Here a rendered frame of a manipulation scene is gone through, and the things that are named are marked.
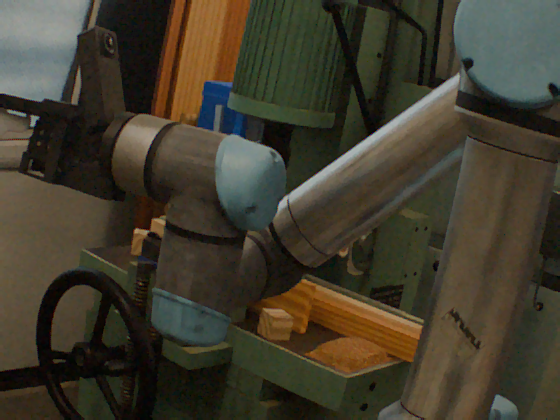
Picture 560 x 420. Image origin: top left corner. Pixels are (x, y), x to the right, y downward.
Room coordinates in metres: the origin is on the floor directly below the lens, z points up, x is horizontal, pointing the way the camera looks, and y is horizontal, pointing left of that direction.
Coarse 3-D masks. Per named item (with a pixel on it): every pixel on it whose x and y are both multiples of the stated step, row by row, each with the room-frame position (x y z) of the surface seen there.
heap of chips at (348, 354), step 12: (324, 348) 1.38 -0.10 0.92; (336, 348) 1.38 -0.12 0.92; (348, 348) 1.38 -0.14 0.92; (360, 348) 1.38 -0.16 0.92; (372, 348) 1.40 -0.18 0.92; (324, 360) 1.36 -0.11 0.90; (336, 360) 1.35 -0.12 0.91; (348, 360) 1.35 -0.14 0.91; (360, 360) 1.36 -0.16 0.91; (372, 360) 1.39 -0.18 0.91; (384, 360) 1.41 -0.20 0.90; (348, 372) 1.33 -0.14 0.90
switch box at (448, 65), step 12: (444, 0) 1.80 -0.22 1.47; (444, 12) 1.80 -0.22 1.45; (456, 12) 1.78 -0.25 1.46; (444, 24) 1.79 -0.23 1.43; (444, 36) 1.79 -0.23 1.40; (444, 48) 1.79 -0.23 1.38; (444, 60) 1.79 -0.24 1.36; (456, 60) 1.77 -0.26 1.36; (444, 72) 1.78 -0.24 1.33; (456, 72) 1.77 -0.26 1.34
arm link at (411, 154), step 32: (448, 96) 0.91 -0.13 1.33; (384, 128) 0.95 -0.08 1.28; (416, 128) 0.92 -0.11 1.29; (448, 128) 0.90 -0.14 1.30; (352, 160) 0.95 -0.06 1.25; (384, 160) 0.93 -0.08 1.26; (416, 160) 0.92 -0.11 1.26; (448, 160) 0.91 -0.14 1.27; (320, 192) 0.95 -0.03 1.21; (352, 192) 0.94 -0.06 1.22; (384, 192) 0.93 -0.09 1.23; (416, 192) 0.93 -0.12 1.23; (288, 224) 0.96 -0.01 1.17; (320, 224) 0.95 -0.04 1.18; (352, 224) 0.94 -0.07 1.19; (288, 256) 0.96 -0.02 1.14; (320, 256) 0.96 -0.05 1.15; (288, 288) 1.02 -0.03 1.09
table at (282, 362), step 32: (96, 256) 1.65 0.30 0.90; (128, 256) 1.70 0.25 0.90; (256, 320) 1.50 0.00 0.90; (160, 352) 1.40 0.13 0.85; (192, 352) 1.37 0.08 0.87; (224, 352) 1.43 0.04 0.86; (256, 352) 1.41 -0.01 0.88; (288, 352) 1.38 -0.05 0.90; (288, 384) 1.37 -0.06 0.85; (320, 384) 1.34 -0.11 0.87; (352, 384) 1.33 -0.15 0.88; (384, 384) 1.40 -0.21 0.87
